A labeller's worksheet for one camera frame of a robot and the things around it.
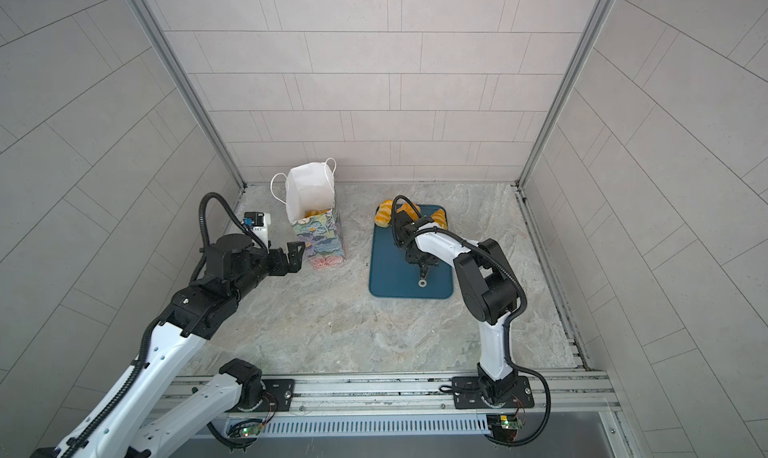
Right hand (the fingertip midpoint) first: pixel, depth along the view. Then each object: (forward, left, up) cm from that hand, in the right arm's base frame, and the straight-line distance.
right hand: (423, 259), depth 96 cm
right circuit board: (-45, -14, -2) cm, 47 cm away
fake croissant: (+16, +35, +9) cm, 40 cm away
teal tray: (-5, +11, -1) cm, 12 cm away
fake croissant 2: (+16, +12, +5) cm, 20 cm away
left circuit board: (-42, +43, +4) cm, 60 cm away
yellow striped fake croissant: (+16, -8, +1) cm, 18 cm away
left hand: (-8, +33, +26) cm, 42 cm away
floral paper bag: (+18, +36, +16) cm, 43 cm away
